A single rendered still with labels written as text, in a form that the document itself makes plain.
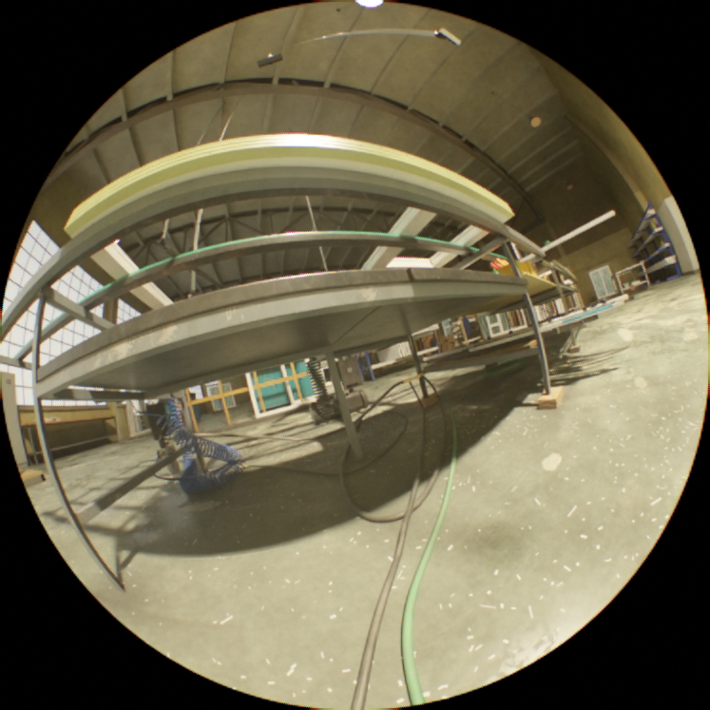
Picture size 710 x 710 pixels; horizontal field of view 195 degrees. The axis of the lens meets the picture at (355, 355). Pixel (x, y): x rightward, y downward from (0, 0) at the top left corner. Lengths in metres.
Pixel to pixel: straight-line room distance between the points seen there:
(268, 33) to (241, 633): 8.45
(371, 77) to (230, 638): 9.05
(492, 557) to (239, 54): 8.46
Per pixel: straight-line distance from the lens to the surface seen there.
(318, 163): 0.52
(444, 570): 0.49
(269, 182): 0.46
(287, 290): 0.32
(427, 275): 0.45
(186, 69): 8.28
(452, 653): 0.43
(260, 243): 0.64
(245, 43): 8.02
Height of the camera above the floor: 0.42
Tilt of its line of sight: 4 degrees up
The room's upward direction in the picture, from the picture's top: 16 degrees counter-clockwise
